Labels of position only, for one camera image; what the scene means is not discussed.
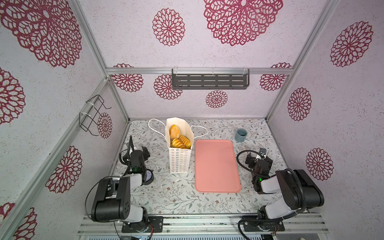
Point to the small black alarm clock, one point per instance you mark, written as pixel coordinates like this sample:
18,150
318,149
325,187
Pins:
148,177

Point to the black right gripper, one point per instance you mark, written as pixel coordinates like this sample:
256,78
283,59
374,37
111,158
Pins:
254,161

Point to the oval golden fake bread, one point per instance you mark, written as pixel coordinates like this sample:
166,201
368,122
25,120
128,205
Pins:
174,132

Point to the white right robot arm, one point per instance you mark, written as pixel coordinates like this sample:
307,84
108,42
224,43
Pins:
299,192

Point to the grey-blue cup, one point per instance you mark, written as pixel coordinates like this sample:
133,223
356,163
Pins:
241,135

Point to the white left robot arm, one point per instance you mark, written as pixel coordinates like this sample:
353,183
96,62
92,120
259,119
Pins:
112,200

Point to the black wire wall rack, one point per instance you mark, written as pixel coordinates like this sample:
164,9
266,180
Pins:
89,117

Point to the white paper gift bag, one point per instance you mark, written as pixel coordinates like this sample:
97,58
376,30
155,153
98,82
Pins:
179,159

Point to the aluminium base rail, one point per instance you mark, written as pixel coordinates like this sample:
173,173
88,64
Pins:
234,224

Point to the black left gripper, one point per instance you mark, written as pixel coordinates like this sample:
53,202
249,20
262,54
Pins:
145,153

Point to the dark grey wall shelf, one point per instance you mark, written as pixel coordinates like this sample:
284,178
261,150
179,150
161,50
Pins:
181,81

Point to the pink rectangular tray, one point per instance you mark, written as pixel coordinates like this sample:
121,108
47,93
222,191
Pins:
216,169

